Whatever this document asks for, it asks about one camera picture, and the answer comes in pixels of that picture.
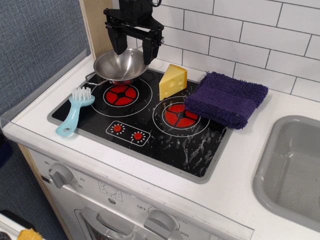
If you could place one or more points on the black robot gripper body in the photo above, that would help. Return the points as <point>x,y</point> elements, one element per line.
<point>134,18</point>

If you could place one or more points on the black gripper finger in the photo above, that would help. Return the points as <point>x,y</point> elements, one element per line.
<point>118,40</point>
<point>150,47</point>

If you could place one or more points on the purple towel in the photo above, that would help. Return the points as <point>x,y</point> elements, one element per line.
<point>226,100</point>

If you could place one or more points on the silver metal pan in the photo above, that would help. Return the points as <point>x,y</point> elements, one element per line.
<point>122,69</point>

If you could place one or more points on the yellow toy cheese wedge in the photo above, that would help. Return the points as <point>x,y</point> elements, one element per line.
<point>173,81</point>

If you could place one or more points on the light blue dish brush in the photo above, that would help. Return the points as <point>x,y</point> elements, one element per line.
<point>80,97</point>

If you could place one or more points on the black toy stove top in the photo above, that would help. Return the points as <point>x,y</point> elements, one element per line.
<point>133,120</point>

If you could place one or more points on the grey left oven knob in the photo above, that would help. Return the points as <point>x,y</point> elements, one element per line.
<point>60,175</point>

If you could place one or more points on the grey oven knob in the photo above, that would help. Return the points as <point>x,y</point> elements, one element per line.
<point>160,223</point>
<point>60,175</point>

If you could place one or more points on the white toy oven front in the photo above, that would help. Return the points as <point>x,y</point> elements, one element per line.
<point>93,210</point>

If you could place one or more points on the grey right oven knob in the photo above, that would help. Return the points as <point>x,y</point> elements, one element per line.
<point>160,223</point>

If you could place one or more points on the grey sink basin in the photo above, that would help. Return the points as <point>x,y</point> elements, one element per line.
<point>287,180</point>

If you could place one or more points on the yellow cloth object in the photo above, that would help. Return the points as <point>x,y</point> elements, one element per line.
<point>29,234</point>

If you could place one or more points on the light wooden side post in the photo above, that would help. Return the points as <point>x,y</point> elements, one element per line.
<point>94,21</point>

